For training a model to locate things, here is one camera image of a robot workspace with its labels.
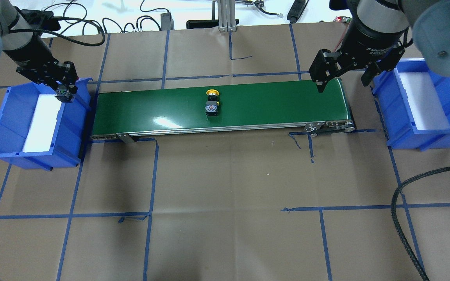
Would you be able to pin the green conveyor belt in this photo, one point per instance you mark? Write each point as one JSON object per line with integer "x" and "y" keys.
{"x": 128, "y": 114}

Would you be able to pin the yellow push button switch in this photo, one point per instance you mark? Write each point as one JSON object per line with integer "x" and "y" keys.
{"x": 212, "y": 103}

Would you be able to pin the white foam pad right bin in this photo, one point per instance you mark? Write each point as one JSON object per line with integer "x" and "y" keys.
{"x": 423, "y": 100}

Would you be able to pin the white foam pad left bin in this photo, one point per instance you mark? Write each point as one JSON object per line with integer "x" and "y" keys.
{"x": 43, "y": 123}

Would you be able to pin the aluminium profile post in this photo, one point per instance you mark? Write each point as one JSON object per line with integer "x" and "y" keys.
{"x": 226, "y": 16}

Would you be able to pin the blue plastic bin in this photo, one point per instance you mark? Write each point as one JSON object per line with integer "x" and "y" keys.
{"x": 396, "y": 113}
{"x": 16, "y": 114}

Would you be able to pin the white foam pad bin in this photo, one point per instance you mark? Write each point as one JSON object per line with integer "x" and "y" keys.
{"x": 43, "y": 123}
{"x": 423, "y": 100}

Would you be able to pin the red push button switch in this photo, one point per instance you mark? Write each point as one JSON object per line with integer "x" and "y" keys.
{"x": 64, "y": 95}

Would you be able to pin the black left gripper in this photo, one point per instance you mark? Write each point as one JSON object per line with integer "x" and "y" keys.
{"x": 31, "y": 56}

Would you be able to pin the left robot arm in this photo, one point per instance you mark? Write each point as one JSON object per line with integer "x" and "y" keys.
{"x": 18, "y": 40}

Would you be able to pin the left blue plastic bin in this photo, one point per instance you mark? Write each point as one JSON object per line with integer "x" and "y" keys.
{"x": 16, "y": 114}

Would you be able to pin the black power adapter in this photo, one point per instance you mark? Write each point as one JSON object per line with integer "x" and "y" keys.
{"x": 167, "y": 22}

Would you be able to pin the right blue plastic bin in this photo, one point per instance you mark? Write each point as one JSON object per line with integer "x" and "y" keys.
{"x": 396, "y": 113}

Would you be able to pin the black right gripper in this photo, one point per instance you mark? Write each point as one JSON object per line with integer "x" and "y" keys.
{"x": 370, "y": 42}

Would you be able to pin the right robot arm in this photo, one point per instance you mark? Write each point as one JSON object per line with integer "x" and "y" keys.
{"x": 427, "y": 25}

